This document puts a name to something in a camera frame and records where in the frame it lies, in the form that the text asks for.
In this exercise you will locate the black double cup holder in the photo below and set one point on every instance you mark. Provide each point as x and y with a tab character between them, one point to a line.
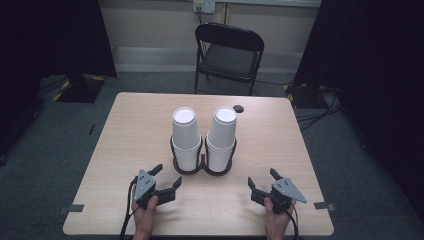
202	167

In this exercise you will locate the black round table grommet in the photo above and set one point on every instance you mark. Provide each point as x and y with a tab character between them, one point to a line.
238	108

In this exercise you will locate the person's right hand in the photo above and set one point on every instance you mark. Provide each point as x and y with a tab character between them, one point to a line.
275	221

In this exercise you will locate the black stand base striped tape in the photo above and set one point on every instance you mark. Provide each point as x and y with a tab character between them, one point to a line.
80	90
301	96

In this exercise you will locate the grey tape strip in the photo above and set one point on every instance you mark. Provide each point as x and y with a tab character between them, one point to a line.
324	206
71	209

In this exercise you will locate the white wall socket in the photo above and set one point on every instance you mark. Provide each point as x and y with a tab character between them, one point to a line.
204	6

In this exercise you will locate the black curtain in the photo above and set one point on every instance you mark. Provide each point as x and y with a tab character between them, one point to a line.
376	83
40	50

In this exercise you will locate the person's left hand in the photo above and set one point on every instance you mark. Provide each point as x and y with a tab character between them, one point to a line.
145	218

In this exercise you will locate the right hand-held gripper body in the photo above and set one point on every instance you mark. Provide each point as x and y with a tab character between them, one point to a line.
286	190

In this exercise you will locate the stack of white paper cups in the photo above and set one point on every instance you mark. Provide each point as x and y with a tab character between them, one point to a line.
185	133
222	133

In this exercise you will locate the black folding chair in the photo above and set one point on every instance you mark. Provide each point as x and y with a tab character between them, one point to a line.
226	60

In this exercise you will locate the small black floor tape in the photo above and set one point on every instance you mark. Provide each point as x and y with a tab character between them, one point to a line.
92	129

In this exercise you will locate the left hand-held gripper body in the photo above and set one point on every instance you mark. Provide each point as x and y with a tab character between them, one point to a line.
145	185

